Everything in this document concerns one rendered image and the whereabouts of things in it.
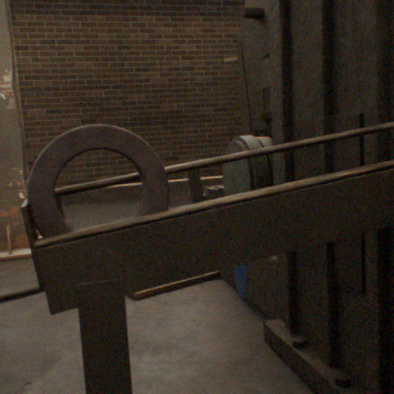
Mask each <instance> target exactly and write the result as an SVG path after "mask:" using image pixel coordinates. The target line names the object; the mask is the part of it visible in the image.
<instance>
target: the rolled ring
mask: <svg viewBox="0 0 394 394"><path fill-rule="evenodd" d="M97 149H104V150H110V151H113V152H117V153H119V154H121V155H123V156H125V158H126V159H128V160H129V161H130V162H131V163H132V164H133V166H134V167H135V169H136V170H137V172H138V174H139V176H140V179H141V181H142V203H141V205H140V208H139V210H138V212H137V214H136V215H135V217H134V218H138V217H142V216H146V215H152V214H156V213H160V212H167V210H168V207H169V180H168V176H167V173H166V170H165V167H164V165H163V164H162V161H161V159H160V158H159V155H158V154H157V152H156V151H155V150H153V148H152V147H151V146H150V145H149V144H148V143H147V142H146V141H144V140H143V139H142V138H140V137H139V136H137V135H136V134H134V133H132V132H130V131H128V130H126V129H122V128H119V127H115V126H111V125H86V126H82V127H78V128H76V129H73V130H70V131H68V132H66V133H64V134H62V135H60V136H58V137H57V138H56V139H54V140H53V141H51V142H50V143H49V144H48V145H47V146H46V147H45V148H44V149H43V151H42V152H41V154H40V155H39V156H38V158H37V159H36V161H35V164H34V166H32V170H31V172H30V175H29V177H28V185H27V203H28V210H29V214H30V216H31V218H32V221H33V223H34V225H35V226H36V228H37V230H38V232H39V233H40V235H41V236H42V237H43V239H45V238H49V237H52V236H57V235H64V234H67V233H71V232H74V231H78V230H77V229H75V228H74V227H72V226H71V225H70V224H68V223H67V222H66V221H65V219H64V218H63V217H62V215H61V213H60V211H59V210H58V206H56V204H55V183H56V182H57V180H58V177H59V175H60V173H61V171H62V170H63V169H64V167H65V166H66V165H67V164H68V163H69V162H70V161H71V159H73V158H74V157H76V156H77V155H79V154H81V153H83V152H88V151H92V150H97Z"/></svg>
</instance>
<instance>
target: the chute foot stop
mask: <svg viewBox="0 0 394 394"><path fill-rule="evenodd" d="M21 210H22V216H23V220H24V223H25V230H26V234H27V237H28V243H29V246H30V250H31V254H32V260H33V263H34V267H35V273H36V276H37V280H38V287H39V290H40V291H42V290H45V287H44V283H43V279H42V274H41V270H39V269H40V266H38V260H37V256H36V252H35V244H34V241H35V240H38V239H39V237H38V232H37V228H36V226H35V225H34V223H33V221H32V218H31V216H30V214H29V210H28V203H27V199H26V200H25V201H24V203H23V204H22V207H21Z"/></svg>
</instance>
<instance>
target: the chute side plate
mask: <svg viewBox="0 0 394 394"><path fill-rule="evenodd" d="M393 225H394V169H390V170H386V171H383V172H376V173H372V174H368V175H362V176H358V177H354V178H350V179H344V180H341V181H336V182H330V183H326V184H323V185H317V186H313V187H308V188H305V189H299V190H295V191H291V192H285V193H282V194H277V195H271V196H267V197H264V199H257V200H253V201H250V202H243V203H239V204H235V205H230V206H226V207H222V208H218V209H212V210H208V211H205V212H199V213H194V214H191V215H184V216H181V217H177V218H173V219H167V220H164V221H160V222H153V223H149V224H146V225H140V226H136V227H132V228H129V229H123V230H118V231H114V232H108V233H105V234H101V235H98V236H94V237H91V238H87V239H80V240H76V241H73V242H67V243H63V244H58V245H53V246H49V247H45V248H41V249H36V250H35V252H36V256H37V260H38V266H40V269H39V270H41V274H42V279H43V283H44V287H45V293H46V297H47V300H48V306H49V310H50V314H51V316H52V315H55V314H58V313H59V312H64V311H67V310H70V309H77V308H78V297H77V288H76V285H77V284H80V283H86V282H97V281H103V280H109V279H119V278H123V279H124V286H125V290H124V295H128V294H131V293H134V292H140V291H143V290H146V289H151V288H155V287H158V286H162V285H167V284H170V283H174V282H178V281H182V280H185V279H190V278H194V277H196V276H197V275H203V274H206V273H210V272H214V271H218V270H221V269H226V268H229V267H233V266H236V265H242V264H245V263H248V262H254V261H257V260H260V259H265V258H268V257H272V256H276V255H281V254H284V253H287V252H292V251H295V250H299V249H304V248H308V247H311V246H314V245H320V244H323V243H326V242H331V241H335V240H339V239H344V238H347V237H350V236H354V235H359V234H363V233H366V232H371V231H374V230H377V229H384V228H387V227H390V226H393Z"/></svg>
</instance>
